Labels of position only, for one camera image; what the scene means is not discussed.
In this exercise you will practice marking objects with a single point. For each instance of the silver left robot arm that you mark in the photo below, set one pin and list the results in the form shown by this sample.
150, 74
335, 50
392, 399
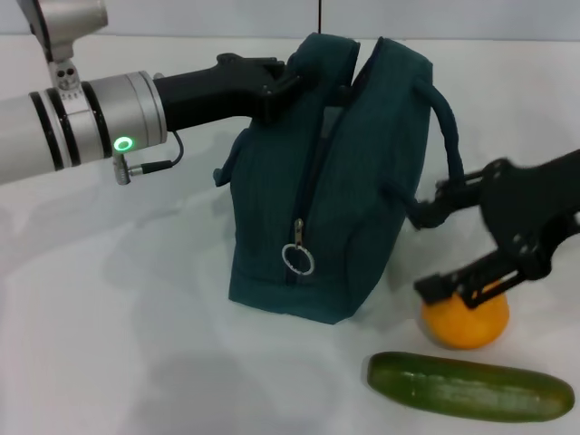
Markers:
68, 131

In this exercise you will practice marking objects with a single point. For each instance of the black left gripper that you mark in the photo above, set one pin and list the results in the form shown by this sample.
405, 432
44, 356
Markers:
208, 97

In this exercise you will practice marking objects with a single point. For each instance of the dark teal fabric bag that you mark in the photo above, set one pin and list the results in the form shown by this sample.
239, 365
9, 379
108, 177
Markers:
362, 181

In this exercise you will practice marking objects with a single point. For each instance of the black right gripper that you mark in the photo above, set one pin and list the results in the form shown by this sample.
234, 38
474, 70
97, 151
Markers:
521, 204

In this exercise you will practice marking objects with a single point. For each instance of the orange pear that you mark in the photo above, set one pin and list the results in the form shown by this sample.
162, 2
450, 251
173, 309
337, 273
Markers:
466, 324

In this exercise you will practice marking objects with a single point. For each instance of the green cucumber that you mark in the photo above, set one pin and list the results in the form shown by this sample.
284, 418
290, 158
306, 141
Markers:
466, 385

